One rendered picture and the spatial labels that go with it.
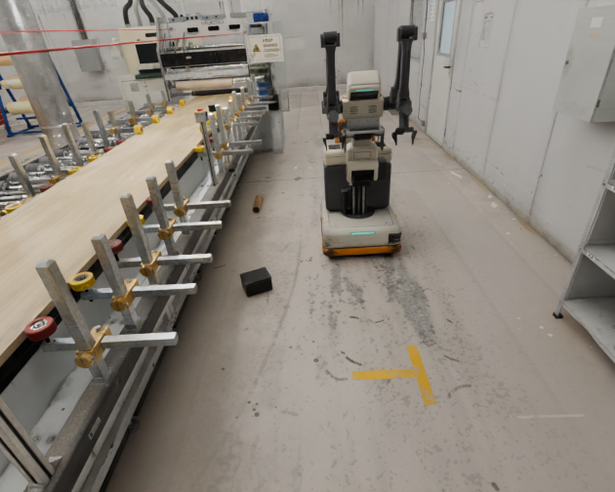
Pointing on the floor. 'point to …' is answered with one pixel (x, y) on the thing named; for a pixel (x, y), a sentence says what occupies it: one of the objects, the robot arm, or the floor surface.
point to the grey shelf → (608, 260)
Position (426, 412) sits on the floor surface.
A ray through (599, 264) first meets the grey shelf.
